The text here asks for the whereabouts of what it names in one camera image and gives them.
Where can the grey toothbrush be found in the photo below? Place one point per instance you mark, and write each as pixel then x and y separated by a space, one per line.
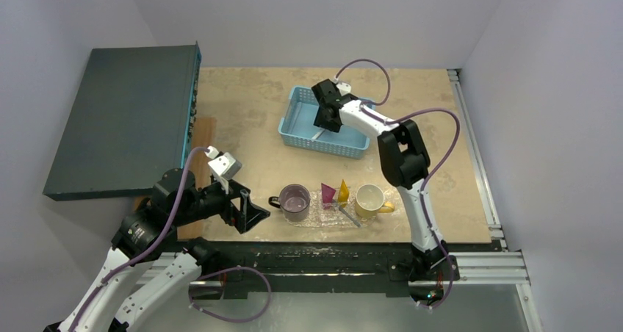
pixel 342 209

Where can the pink toothpaste tube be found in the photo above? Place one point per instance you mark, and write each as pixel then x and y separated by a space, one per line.
pixel 327 196

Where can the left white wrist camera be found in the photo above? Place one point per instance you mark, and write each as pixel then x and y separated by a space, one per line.
pixel 223 167

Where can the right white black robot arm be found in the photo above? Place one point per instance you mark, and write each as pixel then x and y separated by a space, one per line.
pixel 404 163

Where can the dark grey flat box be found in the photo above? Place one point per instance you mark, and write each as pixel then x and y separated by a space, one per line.
pixel 131 121

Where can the yellow toothpaste tube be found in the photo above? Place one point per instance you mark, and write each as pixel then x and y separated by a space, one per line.
pixel 343 194

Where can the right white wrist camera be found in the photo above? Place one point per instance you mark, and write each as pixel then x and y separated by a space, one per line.
pixel 343 87

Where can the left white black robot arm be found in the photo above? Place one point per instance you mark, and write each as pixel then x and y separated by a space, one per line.
pixel 113 303

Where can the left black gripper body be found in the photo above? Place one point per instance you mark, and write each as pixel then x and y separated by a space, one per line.
pixel 213 200

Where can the clear textured oval tray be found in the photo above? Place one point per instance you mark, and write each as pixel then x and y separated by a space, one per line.
pixel 330 218

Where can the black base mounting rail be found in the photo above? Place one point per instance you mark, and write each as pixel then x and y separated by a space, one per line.
pixel 390 269

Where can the purple translucent mug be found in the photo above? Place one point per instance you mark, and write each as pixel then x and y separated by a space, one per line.
pixel 294 202

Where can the light blue perforated basket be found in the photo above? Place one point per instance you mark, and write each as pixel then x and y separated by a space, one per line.
pixel 297 129

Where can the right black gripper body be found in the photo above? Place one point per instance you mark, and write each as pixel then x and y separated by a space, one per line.
pixel 326 105

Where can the yellow mug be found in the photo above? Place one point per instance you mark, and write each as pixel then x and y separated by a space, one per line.
pixel 370 201

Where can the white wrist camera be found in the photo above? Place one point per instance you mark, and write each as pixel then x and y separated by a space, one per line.
pixel 223 167
pixel 343 87

